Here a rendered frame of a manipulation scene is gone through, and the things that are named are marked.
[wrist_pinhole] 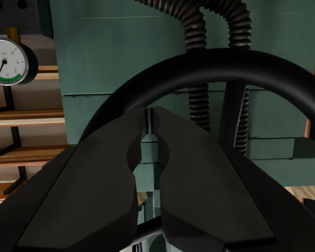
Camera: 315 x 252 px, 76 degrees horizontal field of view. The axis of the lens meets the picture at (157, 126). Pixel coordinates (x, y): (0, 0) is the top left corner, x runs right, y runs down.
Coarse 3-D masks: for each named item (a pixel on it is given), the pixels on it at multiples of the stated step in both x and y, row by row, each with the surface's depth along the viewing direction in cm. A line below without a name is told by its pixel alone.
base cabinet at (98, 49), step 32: (64, 0) 32; (96, 0) 32; (128, 0) 32; (256, 0) 32; (288, 0) 32; (64, 32) 33; (96, 32) 33; (128, 32) 33; (160, 32) 33; (224, 32) 33; (256, 32) 33; (288, 32) 33; (64, 64) 34; (96, 64) 34; (128, 64) 34
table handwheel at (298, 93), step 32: (160, 64) 16; (192, 64) 16; (224, 64) 16; (256, 64) 16; (288, 64) 16; (128, 96) 16; (160, 96) 17; (224, 96) 18; (288, 96) 17; (96, 128) 17; (224, 128) 18; (160, 224) 20
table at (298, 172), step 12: (72, 144) 50; (300, 144) 46; (312, 144) 46; (300, 156) 39; (312, 156) 39; (144, 168) 38; (156, 168) 35; (264, 168) 39; (276, 168) 39; (288, 168) 39; (300, 168) 39; (312, 168) 39; (144, 180) 39; (156, 180) 31; (276, 180) 39; (288, 180) 39; (300, 180) 39; (312, 180) 39; (156, 192) 29; (156, 204) 29
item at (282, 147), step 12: (144, 144) 37; (156, 144) 37; (252, 144) 37; (264, 144) 37; (276, 144) 38; (288, 144) 38; (144, 156) 38; (156, 156) 38; (252, 156) 38; (264, 156) 38; (276, 156) 38; (288, 156) 38
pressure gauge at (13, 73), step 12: (12, 36) 29; (0, 48) 27; (12, 48) 27; (24, 48) 28; (0, 60) 28; (12, 60) 28; (24, 60) 27; (36, 60) 30; (0, 72) 28; (12, 72) 28; (24, 72) 28; (36, 72) 30; (12, 84) 28
